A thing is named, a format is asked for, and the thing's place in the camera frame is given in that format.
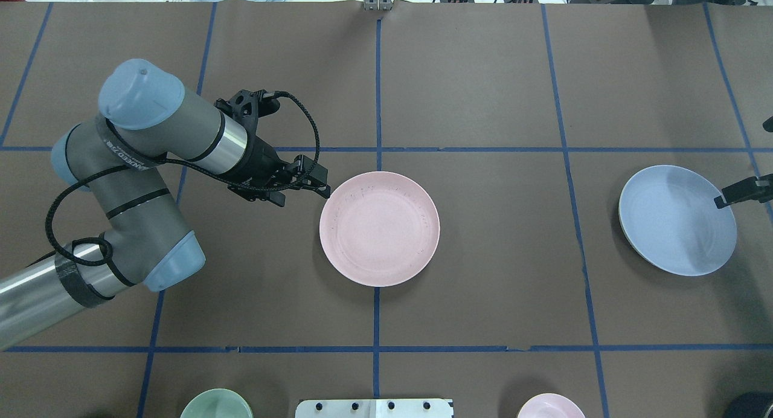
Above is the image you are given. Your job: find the pink bowl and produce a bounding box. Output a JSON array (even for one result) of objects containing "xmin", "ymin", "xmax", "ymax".
[{"xmin": 516, "ymin": 393, "xmax": 585, "ymax": 418}]

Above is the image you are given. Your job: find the pink plate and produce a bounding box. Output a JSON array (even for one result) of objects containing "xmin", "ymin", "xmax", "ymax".
[{"xmin": 318, "ymin": 171, "xmax": 441, "ymax": 287}]

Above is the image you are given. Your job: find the green bowl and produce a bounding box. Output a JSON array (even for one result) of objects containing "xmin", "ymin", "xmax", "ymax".
[{"xmin": 179, "ymin": 388, "xmax": 254, "ymax": 417}]

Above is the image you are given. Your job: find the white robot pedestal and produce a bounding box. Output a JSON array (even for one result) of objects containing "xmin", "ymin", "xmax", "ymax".
[{"xmin": 295, "ymin": 398, "xmax": 455, "ymax": 417}]

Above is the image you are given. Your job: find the dark blue pot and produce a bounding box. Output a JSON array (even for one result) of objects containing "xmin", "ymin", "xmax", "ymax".
[{"xmin": 722, "ymin": 391, "xmax": 772, "ymax": 418}]

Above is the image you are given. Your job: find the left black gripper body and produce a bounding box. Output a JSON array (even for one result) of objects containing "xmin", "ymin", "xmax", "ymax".
[{"xmin": 228, "ymin": 135, "xmax": 302, "ymax": 208}]

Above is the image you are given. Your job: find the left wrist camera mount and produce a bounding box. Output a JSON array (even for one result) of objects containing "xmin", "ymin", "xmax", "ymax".
[{"xmin": 214, "ymin": 89, "xmax": 281, "ymax": 135}]

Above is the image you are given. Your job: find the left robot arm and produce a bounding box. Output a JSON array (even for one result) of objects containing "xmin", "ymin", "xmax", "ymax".
[{"xmin": 1, "ymin": 59, "xmax": 332, "ymax": 350}]

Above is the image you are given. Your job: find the blue plate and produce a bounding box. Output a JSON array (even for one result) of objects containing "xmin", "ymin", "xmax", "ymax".
[{"xmin": 618, "ymin": 164, "xmax": 738, "ymax": 277}]

